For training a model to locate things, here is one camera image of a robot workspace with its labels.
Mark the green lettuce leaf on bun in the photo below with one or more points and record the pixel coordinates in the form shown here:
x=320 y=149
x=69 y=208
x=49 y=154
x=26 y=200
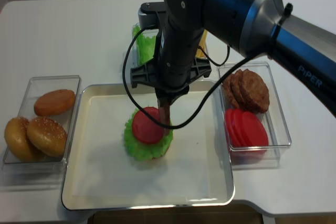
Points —
x=143 y=152

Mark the clear patty and tomato container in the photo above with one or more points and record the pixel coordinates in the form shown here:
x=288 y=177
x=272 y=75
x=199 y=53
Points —
x=274 y=123

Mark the red tomato slice front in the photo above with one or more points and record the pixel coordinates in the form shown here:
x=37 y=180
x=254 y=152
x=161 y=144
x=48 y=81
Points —
x=252 y=130

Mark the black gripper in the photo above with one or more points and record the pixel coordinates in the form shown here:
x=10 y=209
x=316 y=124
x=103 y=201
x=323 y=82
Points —
x=173 y=67

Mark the sesame bun top front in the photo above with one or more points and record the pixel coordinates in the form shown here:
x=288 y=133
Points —
x=47 y=135

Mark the red tomato slice back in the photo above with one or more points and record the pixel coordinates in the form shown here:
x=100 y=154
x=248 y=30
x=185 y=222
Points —
x=228 y=119

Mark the clear bun container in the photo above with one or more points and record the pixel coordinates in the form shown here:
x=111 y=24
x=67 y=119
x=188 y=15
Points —
x=37 y=87

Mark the yellow cheese slices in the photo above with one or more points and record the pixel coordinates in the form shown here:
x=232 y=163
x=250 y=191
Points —
x=199 y=53

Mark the clear lettuce and cheese container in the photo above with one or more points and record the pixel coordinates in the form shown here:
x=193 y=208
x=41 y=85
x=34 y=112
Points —
x=136 y=28

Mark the red tomato slice on lettuce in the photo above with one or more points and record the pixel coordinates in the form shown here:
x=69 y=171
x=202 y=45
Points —
x=145 y=130

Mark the orange bun bottom half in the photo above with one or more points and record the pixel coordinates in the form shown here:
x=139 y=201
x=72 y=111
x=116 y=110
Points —
x=54 y=102

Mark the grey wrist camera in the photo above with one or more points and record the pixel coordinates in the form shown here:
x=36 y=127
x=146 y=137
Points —
x=152 y=14

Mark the brown meat patty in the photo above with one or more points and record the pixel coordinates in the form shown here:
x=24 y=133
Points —
x=164 y=111
x=254 y=92
x=228 y=92
x=234 y=84

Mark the sesame bun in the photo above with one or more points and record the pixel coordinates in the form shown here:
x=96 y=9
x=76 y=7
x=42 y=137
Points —
x=15 y=135
x=47 y=135

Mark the metal tray with white liner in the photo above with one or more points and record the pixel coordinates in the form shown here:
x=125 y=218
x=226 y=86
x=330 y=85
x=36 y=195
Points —
x=118 y=162

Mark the sesame bun top left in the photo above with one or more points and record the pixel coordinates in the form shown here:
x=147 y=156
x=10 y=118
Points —
x=15 y=135

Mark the green lettuce in container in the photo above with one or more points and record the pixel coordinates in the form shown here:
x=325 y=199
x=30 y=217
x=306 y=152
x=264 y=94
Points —
x=144 y=46

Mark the red tomato slice middle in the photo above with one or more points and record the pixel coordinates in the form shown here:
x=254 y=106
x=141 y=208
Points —
x=237 y=127

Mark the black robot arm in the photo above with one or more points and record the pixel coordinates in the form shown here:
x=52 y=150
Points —
x=250 y=27

